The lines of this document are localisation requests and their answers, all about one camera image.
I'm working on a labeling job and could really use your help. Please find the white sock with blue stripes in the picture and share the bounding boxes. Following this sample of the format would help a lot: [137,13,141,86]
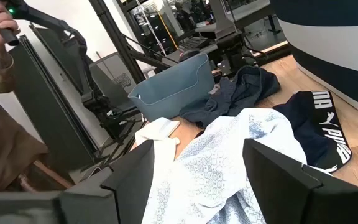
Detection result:
[134,117,181,175]

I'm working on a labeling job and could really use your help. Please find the black rig frame post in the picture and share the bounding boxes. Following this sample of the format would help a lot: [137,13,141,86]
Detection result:
[88,0,147,84]

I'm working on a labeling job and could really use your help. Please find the black keyboard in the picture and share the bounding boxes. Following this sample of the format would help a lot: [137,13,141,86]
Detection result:
[178,35,211,52]

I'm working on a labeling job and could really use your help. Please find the grey chair backrest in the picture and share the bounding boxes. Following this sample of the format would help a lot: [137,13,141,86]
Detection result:
[88,51,138,110]

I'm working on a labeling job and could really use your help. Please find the yellow cable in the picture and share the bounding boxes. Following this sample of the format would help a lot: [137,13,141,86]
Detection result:
[157,12,180,50]

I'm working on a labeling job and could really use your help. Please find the navy white striped fabric basket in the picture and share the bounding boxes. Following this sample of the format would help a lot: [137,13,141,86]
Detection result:
[270,0,358,123]

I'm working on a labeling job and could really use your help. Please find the dark navy cloth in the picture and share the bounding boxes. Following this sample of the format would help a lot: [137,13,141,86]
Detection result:
[178,65,282,129]

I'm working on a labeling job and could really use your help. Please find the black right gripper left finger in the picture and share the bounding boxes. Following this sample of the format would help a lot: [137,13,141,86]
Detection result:
[57,139,155,224]

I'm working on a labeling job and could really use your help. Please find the light blue patterned shirt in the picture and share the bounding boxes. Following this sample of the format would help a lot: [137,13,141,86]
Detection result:
[141,107,334,224]

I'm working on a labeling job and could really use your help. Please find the dark grey flat panel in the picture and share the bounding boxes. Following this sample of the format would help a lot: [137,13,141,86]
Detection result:
[9,34,101,170]

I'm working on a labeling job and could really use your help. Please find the person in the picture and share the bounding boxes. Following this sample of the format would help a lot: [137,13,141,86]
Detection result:
[0,43,74,192]

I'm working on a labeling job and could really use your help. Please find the teal plastic bin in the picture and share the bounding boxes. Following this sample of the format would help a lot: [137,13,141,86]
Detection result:
[127,52,216,123]

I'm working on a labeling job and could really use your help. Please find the black computer mouse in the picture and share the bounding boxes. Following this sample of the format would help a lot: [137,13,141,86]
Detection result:
[178,49,201,62]

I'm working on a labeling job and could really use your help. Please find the black Puma underwear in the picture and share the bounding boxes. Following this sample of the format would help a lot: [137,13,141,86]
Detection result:
[272,90,353,174]

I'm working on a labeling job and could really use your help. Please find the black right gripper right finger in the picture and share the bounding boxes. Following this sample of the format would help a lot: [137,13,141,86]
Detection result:
[242,138,358,224]

